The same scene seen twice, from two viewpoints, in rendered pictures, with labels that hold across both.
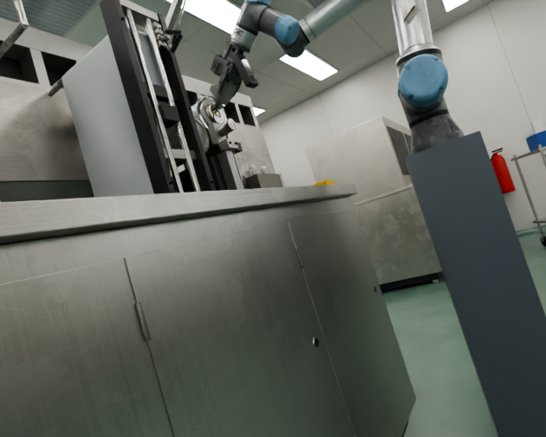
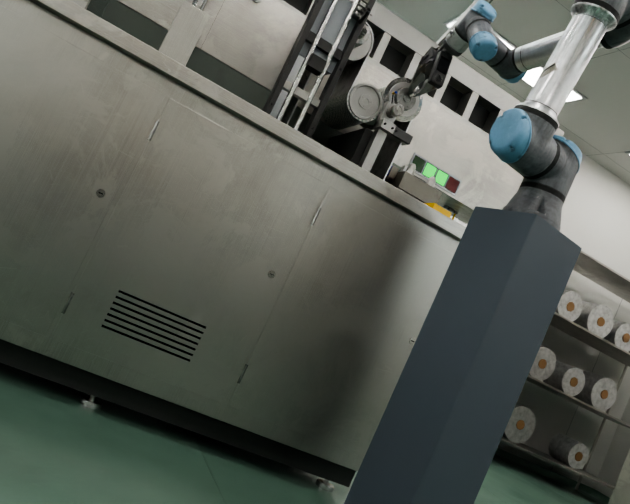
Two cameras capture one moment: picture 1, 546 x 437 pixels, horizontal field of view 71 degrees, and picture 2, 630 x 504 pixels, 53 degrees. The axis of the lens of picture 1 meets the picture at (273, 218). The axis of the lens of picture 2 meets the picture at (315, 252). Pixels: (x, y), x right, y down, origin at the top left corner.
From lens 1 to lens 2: 125 cm
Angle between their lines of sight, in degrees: 39
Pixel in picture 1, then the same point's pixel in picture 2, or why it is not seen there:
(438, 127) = (524, 198)
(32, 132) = (272, 45)
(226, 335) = (196, 186)
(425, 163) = (482, 220)
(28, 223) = (132, 48)
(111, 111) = not seen: hidden behind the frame
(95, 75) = not seen: hidden behind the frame
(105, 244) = (165, 85)
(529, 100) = not seen: outside the picture
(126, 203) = (185, 71)
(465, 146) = (516, 223)
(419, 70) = (507, 122)
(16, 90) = (283, 12)
